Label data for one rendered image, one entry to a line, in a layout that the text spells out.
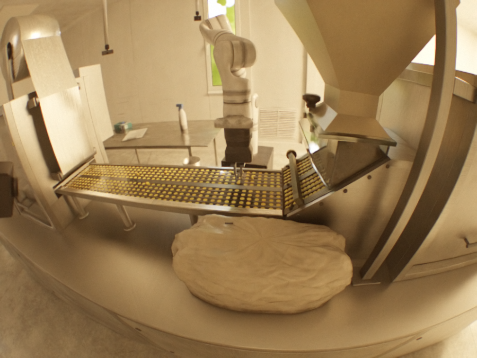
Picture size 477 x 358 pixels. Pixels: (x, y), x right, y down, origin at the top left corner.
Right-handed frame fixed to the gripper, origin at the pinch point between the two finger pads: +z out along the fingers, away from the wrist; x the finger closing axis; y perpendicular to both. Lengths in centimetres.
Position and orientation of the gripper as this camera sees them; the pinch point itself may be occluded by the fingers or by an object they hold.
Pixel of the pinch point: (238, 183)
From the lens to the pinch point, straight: 59.2
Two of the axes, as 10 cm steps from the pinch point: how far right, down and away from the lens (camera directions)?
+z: 0.3, 8.5, 5.3
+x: -9.9, -0.5, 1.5
